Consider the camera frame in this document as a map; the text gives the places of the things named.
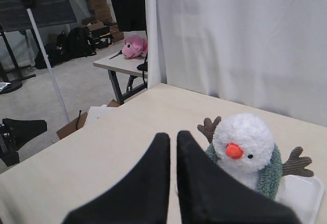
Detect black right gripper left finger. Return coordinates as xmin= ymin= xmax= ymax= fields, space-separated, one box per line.
xmin=63 ymin=133 xmax=171 ymax=223

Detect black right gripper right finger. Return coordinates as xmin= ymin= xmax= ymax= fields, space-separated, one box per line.
xmin=177 ymin=131 xmax=300 ymax=223

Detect teal fleece scarf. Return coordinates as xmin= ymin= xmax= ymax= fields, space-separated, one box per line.
xmin=205 ymin=142 xmax=283 ymax=200

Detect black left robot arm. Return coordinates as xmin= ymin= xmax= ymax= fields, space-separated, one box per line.
xmin=1 ymin=118 xmax=48 ymax=167

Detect white plastic tray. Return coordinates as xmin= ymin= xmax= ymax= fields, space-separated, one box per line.
xmin=275 ymin=176 xmax=325 ymax=223

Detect brown cardboard box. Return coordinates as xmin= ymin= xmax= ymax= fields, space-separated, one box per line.
xmin=57 ymin=100 xmax=120 ymax=140

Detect white support pole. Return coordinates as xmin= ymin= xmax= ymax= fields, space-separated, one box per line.
xmin=26 ymin=8 xmax=70 ymax=122

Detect grey side table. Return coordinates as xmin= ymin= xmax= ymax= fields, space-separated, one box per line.
xmin=93 ymin=50 xmax=148 ymax=105

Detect pink plush toy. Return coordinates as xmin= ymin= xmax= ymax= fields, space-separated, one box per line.
xmin=122 ymin=35 xmax=148 ymax=59

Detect white backdrop curtain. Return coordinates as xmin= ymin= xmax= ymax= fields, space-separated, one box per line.
xmin=145 ymin=0 xmax=326 ymax=126

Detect black backpacks pile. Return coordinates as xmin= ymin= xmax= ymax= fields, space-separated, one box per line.
xmin=44 ymin=27 xmax=97 ymax=67

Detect black stand base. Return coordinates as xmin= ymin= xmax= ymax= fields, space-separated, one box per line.
xmin=1 ymin=26 xmax=36 ymax=94

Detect stacked cardboard boxes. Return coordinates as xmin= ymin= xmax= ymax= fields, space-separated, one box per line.
xmin=70 ymin=0 xmax=124 ymax=42

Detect black tilted panel board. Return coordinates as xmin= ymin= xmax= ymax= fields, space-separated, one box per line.
xmin=1 ymin=0 xmax=77 ymax=32

